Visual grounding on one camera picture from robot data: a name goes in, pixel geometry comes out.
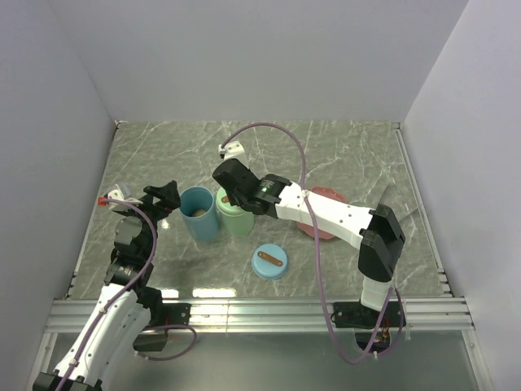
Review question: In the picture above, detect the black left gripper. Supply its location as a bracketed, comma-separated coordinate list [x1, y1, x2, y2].
[118, 181, 180, 258]

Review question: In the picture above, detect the green lid with handle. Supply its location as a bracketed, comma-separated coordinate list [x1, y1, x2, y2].
[216, 187, 244, 217]

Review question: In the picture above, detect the blue lid with handle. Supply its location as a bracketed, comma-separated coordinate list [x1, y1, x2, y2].
[252, 244, 289, 280]

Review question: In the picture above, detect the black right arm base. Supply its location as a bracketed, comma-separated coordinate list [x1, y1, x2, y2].
[331, 301, 406, 330]

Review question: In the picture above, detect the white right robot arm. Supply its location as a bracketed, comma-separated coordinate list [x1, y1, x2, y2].
[212, 158, 405, 326]

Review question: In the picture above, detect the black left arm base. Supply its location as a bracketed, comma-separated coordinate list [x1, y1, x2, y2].
[148, 302, 191, 327]

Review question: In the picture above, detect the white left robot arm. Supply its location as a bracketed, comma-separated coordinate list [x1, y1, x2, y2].
[32, 181, 194, 390]

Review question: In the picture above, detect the blue cylindrical lunch container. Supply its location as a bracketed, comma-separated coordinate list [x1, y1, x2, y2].
[179, 186, 220, 241]

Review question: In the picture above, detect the green cylindrical lunch container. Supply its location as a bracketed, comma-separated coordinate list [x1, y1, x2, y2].
[220, 209, 255, 236]

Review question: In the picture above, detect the pink dotted plate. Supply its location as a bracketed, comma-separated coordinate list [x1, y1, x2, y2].
[296, 187, 348, 240]

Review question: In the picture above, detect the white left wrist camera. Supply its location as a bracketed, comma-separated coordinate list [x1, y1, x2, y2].
[98, 184, 142, 213]

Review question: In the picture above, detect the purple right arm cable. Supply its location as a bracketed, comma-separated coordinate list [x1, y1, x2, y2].
[221, 123, 408, 364]

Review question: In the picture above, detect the aluminium front frame rail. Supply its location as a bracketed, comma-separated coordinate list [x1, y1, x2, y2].
[44, 297, 474, 333]

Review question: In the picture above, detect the aluminium table edge rail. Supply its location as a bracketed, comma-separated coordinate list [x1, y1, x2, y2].
[392, 121, 453, 297]

